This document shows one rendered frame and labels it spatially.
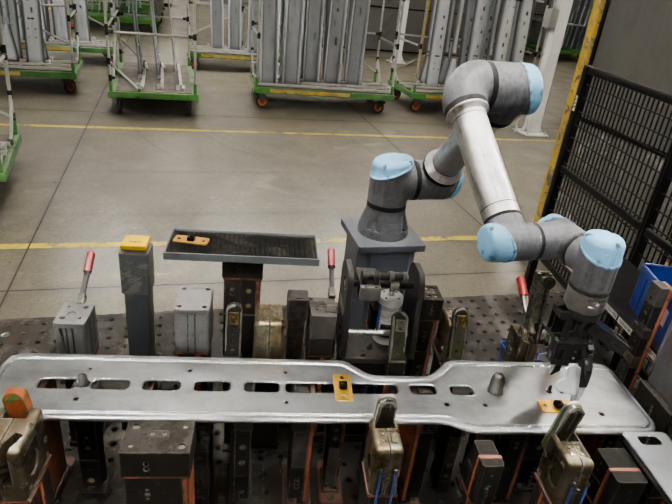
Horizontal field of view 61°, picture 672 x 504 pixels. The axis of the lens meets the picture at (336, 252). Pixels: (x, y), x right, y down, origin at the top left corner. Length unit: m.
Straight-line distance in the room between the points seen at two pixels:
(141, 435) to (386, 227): 0.89
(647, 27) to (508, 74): 2.55
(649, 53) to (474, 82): 2.57
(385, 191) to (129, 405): 0.87
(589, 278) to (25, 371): 1.12
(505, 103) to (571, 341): 0.53
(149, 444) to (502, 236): 0.74
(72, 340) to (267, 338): 0.42
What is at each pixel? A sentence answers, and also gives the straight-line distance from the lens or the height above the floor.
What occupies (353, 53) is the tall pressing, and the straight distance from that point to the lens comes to 8.36.
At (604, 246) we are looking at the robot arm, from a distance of 1.13.
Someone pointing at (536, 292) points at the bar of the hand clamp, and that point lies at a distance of 1.41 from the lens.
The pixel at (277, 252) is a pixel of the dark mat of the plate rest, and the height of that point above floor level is 1.16.
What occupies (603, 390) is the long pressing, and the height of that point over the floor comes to 1.00.
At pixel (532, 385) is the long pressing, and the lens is 1.40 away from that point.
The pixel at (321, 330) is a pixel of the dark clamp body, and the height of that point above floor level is 1.04.
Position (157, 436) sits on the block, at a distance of 1.11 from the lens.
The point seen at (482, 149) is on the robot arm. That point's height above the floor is 1.50.
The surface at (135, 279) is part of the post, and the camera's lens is 1.48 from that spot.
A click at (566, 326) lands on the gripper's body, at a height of 1.22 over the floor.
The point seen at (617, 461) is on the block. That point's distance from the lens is 1.33.
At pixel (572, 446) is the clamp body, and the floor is 1.04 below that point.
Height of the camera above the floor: 1.80
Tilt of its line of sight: 27 degrees down
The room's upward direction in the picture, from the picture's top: 6 degrees clockwise
